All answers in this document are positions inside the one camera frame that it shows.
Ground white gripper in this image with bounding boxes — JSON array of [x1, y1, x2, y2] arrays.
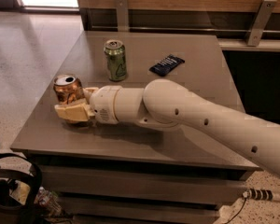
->
[[54, 86, 121, 124]]

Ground black headphones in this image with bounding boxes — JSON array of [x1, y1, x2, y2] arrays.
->
[[0, 163, 42, 224]]

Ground right metal wall bracket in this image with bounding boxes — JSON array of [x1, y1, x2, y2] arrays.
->
[[245, 0, 277, 47]]

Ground crumpled plastic bottle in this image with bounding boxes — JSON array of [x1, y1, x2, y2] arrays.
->
[[35, 187, 63, 217]]

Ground metal wall bracket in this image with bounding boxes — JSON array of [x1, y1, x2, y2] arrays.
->
[[245, 0, 277, 47], [115, 0, 130, 32]]

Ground grey table with drawers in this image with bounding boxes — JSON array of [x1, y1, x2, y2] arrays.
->
[[11, 32, 258, 224]]

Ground left metal wall bracket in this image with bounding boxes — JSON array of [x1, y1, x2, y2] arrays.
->
[[115, 0, 130, 32]]

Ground black white striped cable plug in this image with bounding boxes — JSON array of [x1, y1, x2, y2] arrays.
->
[[243, 189, 280, 203]]

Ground green soda can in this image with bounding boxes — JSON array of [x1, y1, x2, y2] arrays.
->
[[104, 39, 127, 82]]

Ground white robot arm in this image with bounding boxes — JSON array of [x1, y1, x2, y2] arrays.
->
[[53, 74, 280, 177]]

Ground orange soda can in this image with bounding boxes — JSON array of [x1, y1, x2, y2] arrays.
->
[[53, 74, 86, 105]]

